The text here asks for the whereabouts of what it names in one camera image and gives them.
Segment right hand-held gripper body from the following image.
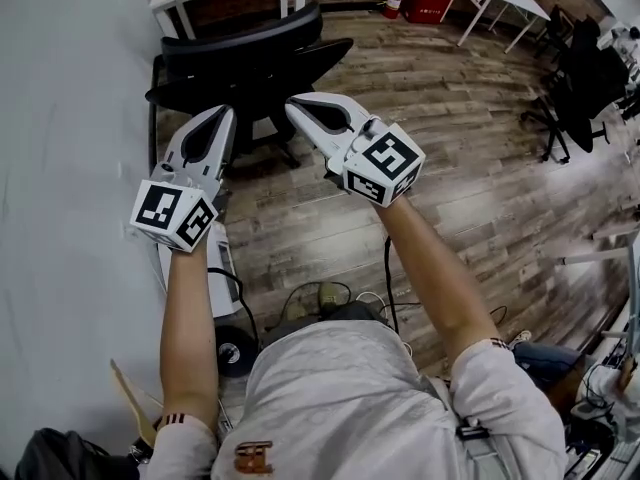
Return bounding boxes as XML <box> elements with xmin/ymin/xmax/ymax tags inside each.
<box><xmin>325</xmin><ymin>114</ymin><xmax>427</xmax><ymax>209</ymax></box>

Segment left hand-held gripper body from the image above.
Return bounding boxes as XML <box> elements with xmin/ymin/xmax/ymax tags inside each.
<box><xmin>129</xmin><ymin>159</ymin><xmax>225</xmax><ymax>255</ymax></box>

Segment black mesh office chair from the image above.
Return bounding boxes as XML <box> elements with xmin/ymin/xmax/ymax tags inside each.
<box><xmin>144</xmin><ymin>0</ymin><xmax>356</xmax><ymax>169</ymax></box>

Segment person's left forearm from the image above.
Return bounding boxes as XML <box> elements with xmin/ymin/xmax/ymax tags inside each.
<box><xmin>159</xmin><ymin>237</ymin><xmax>221</xmax><ymax>424</ymax></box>

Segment person's right forearm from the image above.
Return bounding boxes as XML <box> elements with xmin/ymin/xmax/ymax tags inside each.
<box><xmin>374</xmin><ymin>195</ymin><xmax>507</xmax><ymax>365</ymax></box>

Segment black swivel chair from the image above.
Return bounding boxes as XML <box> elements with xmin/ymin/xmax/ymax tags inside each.
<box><xmin>519</xmin><ymin>17</ymin><xmax>632</xmax><ymax>165</ymax></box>
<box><xmin>534</xmin><ymin>5</ymin><xmax>576</xmax><ymax>62</ymax></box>

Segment white boxy appliance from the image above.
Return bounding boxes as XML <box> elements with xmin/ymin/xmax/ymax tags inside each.
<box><xmin>207</xmin><ymin>222</ymin><xmax>242</xmax><ymax>319</ymax></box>

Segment person's right shoe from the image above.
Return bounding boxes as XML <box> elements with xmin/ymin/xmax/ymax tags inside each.
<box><xmin>317</xmin><ymin>282</ymin><xmax>341</xmax><ymax>309</ymax></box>

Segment person's dark trousers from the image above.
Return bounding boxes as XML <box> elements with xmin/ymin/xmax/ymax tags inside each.
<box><xmin>259</xmin><ymin>300</ymin><xmax>396</xmax><ymax>349</ymax></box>

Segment black round device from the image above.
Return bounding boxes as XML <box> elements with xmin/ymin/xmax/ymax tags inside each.
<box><xmin>217</xmin><ymin>325</ymin><xmax>259</xmax><ymax>377</ymax></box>

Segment white metal rack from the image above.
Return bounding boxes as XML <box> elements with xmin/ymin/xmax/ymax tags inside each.
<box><xmin>559</xmin><ymin>227</ymin><xmax>640</xmax><ymax>480</ymax></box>

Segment person's white shirt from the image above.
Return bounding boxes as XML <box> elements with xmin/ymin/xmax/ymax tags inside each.
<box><xmin>154</xmin><ymin>317</ymin><xmax>569</xmax><ymax>480</ymax></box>

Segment black backpack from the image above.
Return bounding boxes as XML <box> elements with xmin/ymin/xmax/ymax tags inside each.
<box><xmin>14</xmin><ymin>427</ymin><xmax>137</xmax><ymax>480</ymax></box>

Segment left hand-held gripper cable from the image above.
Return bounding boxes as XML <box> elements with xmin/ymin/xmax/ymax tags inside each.
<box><xmin>207</xmin><ymin>266</ymin><xmax>261</xmax><ymax>349</ymax></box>

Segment hand-held gripper cable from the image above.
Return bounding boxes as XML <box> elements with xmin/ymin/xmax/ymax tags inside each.
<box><xmin>382</xmin><ymin>235</ymin><xmax>401</xmax><ymax>334</ymax></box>
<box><xmin>207</xmin><ymin>266</ymin><xmax>261</xmax><ymax>349</ymax></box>

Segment right hand-held gripper cable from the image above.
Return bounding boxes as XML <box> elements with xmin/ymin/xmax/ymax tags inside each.
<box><xmin>382</xmin><ymin>235</ymin><xmax>401</xmax><ymax>334</ymax></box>

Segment wooden frame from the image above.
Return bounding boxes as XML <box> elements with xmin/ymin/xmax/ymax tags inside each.
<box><xmin>109</xmin><ymin>357</ymin><xmax>164</xmax><ymax>450</ymax></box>

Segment grey shoulder strap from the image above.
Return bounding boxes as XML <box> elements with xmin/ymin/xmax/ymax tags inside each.
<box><xmin>419</xmin><ymin>375</ymin><xmax>521</xmax><ymax>480</ymax></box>

